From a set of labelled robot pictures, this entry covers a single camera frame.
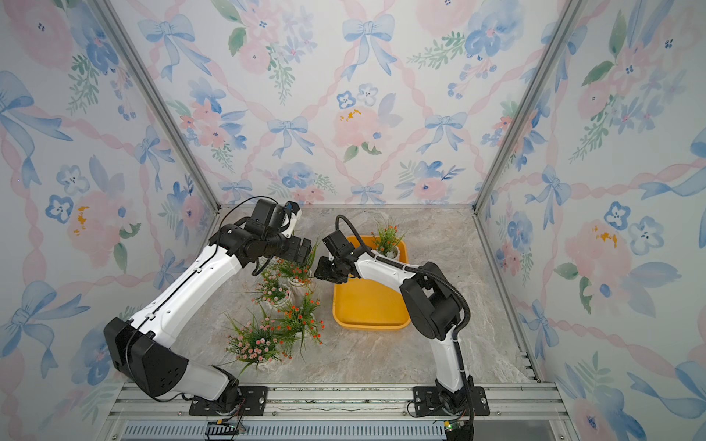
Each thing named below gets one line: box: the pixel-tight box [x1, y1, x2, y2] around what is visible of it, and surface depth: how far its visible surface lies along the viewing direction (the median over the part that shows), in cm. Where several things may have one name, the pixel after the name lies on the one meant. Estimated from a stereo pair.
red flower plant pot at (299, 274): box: [275, 242, 319, 288], surface depth 87 cm
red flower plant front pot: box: [269, 293, 327, 360], surface depth 76 cm
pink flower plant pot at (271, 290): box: [251, 270, 291, 307], surface depth 80 cm
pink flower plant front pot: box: [221, 305, 283, 378], surface depth 71 cm
